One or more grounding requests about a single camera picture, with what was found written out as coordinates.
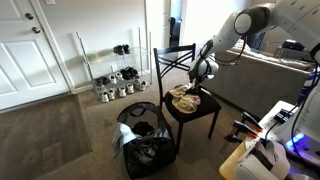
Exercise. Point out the black mesh laundry basket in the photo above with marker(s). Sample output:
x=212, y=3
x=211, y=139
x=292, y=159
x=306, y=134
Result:
x=150, y=153

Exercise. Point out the white sneaker far left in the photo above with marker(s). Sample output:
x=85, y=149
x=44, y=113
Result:
x=104, y=97

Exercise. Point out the white VR headset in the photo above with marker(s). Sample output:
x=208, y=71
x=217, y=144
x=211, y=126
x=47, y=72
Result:
x=263, y=162

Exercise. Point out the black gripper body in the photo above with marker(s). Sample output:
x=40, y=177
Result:
x=197, y=83

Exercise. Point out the black shoes shelf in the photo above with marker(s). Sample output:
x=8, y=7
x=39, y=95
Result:
x=122, y=49
x=129, y=73

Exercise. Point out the black metal chair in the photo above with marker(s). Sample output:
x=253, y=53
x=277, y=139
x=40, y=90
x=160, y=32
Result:
x=173, y=57

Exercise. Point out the black device on table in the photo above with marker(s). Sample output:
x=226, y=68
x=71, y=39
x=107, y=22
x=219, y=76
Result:
x=283, y=116

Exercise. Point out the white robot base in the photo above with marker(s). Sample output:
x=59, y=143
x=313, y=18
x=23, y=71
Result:
x=300, y=134

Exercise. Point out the black orange clamp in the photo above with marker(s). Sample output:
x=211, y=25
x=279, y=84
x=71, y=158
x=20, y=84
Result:
x=248, y=125

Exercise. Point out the black sock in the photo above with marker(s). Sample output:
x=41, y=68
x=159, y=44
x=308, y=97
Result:
x=198, y=92

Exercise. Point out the cream and pink clothes pile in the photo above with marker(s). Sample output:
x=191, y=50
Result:
x=183, y=101

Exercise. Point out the white sneaker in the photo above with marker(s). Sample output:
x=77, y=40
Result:
x=104, y=97
x=130, y=88
x=122, y=92
x=111, y=94

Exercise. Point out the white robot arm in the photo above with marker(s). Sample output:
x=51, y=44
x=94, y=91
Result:
x=299, y=18

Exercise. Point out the black shoes middle shelf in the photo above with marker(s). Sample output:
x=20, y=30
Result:
x=129, y=73

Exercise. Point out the dark clothes inside basket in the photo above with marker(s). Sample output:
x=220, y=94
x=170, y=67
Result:
x=142, y=128

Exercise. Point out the white sneaker right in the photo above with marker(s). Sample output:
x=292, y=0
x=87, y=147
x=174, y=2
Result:
x=130, y=88

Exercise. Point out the metal wire shoe rack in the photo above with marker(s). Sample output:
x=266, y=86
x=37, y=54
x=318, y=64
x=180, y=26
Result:
x=104, y=67

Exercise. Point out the white sneaker centre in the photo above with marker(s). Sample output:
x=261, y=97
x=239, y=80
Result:
x=122, y=92

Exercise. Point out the black shoes top shelf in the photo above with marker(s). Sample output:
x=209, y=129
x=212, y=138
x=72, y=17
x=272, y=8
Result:
x=122, y=49

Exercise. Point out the grey fabric sofa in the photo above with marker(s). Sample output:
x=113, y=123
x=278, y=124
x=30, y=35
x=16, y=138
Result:
x=258, y=82

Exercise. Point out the white entry door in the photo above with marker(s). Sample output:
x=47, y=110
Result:
x=29, y=70

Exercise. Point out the white garment on basket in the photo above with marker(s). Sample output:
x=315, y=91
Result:
x=123, y=135

